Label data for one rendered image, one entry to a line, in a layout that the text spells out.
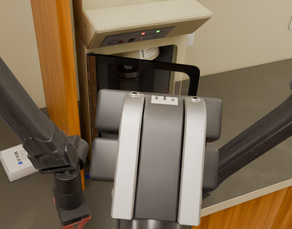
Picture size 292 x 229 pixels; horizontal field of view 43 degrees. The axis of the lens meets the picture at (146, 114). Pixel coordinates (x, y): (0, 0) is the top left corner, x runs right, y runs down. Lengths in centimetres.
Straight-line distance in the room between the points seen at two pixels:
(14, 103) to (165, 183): 48
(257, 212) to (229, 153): 73
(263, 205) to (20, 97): 106
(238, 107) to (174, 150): 144
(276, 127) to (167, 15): 41
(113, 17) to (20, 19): 56
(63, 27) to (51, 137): 28
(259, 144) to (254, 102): 95
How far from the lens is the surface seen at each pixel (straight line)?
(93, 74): 105
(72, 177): 80
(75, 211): 87
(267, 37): 200
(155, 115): 21
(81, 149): 86
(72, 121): 103
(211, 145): 91
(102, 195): 122
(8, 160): 133
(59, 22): 88
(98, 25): 90
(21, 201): 125
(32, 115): 69
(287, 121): 74
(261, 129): 76
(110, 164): 27
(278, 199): 152
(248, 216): 149
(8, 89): 65
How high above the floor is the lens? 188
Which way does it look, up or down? 38 degrees down
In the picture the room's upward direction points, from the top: 3 degrees clockwise
